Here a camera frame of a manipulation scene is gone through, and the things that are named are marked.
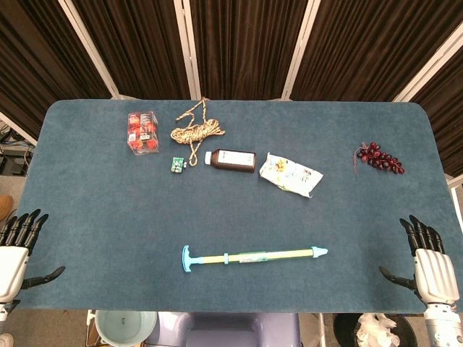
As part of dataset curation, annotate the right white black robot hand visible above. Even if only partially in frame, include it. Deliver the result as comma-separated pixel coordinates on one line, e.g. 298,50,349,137
378,215,461,308

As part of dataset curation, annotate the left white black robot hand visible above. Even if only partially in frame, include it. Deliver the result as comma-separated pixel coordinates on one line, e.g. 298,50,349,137
0,208,67,304

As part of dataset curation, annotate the yellow blue water pump toy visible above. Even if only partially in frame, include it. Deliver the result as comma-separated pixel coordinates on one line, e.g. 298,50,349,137
223,245,329,265

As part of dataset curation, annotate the lavender robot base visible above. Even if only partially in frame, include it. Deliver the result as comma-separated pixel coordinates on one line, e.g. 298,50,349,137
144,311,301,347

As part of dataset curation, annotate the brown shoe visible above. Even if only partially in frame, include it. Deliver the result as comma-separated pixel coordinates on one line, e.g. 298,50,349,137
0,194,14,221

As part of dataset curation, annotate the white plastic bag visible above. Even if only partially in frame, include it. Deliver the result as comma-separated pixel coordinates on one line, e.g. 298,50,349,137
356,313,401,347

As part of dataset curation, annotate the black waste bin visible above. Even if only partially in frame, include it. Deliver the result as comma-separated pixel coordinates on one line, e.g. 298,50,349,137
332,312,417,347

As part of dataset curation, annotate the blue felt table cover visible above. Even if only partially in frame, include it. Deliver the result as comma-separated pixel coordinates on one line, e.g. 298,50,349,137
16,99,463,314

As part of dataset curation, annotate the dark red grape bunch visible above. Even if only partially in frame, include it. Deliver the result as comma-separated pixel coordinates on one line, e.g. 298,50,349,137
352,142,406,178

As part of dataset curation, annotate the pale blue bowl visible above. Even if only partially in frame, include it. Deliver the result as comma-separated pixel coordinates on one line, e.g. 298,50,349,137
94,310,158,347

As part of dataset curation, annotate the dark brown curtain panel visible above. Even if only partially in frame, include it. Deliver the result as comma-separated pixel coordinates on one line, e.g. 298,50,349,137
412,35,463,178
0,0,113,140
190,0,308,100
72,0,191,100
291,0,463,102

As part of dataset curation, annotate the white crumpled snack bag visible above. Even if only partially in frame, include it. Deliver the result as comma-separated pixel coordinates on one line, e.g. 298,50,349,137
258,152,324,199

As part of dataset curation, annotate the clear box of red fruit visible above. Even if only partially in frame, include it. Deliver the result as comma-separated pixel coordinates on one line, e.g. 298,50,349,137
127,111,161,156

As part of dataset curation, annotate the small green circuit board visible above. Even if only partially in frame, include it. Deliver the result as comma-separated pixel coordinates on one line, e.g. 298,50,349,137
169,156,187,174

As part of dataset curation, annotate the brown bottle white cap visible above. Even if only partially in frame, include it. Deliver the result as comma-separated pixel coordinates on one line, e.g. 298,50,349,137
204,148,258,174

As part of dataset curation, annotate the black equipment with cables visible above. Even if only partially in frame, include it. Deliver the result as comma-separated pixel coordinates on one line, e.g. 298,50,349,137
0,122,35,176

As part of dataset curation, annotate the white partition frame post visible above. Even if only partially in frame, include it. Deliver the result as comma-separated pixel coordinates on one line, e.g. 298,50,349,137
57,0,140,100
0,111,37,145
392,21,463,103
173,0,202,100
281,0,322,101

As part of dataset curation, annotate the coiled tan rope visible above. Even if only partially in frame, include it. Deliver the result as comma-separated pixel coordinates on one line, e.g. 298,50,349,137
170,96,226,167

